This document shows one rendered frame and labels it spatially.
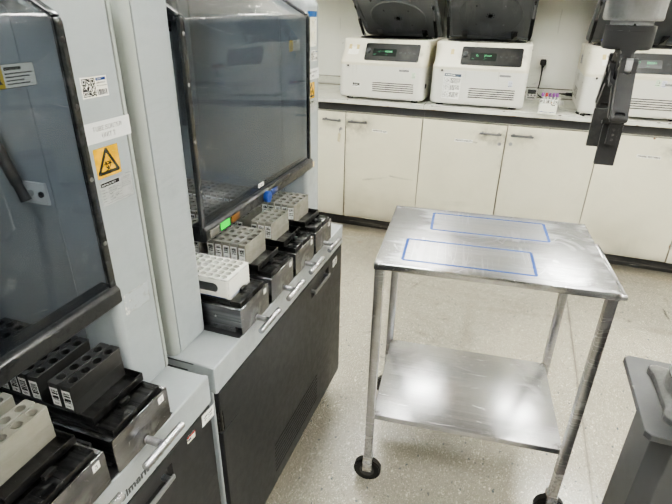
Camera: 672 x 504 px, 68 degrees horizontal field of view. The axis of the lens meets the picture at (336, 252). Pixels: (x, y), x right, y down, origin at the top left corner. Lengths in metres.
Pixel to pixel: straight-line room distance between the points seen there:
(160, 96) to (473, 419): 1.27
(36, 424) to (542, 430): 1.35
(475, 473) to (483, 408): 0.28
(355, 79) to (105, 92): 2.60
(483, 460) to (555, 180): 1.90
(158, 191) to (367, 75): 2.49
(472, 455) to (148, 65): 1.61
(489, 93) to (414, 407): 2.09
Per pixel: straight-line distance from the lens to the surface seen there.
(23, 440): 0.87
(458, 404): 1.71
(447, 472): 1.89
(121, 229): 0.91
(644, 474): 1.32
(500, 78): 3.20
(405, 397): 1.70
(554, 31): 3.81
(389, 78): 3.29
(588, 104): 3.24
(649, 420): 1.20
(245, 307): 1.15
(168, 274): 1.04
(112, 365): 0.95
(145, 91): 0.94
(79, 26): 0.84
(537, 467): 2.00
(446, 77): 3.23
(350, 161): 3.45
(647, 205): 3.43
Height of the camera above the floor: 1.41
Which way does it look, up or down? 26 degrees down
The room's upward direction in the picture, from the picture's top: 1 degrees clockwise
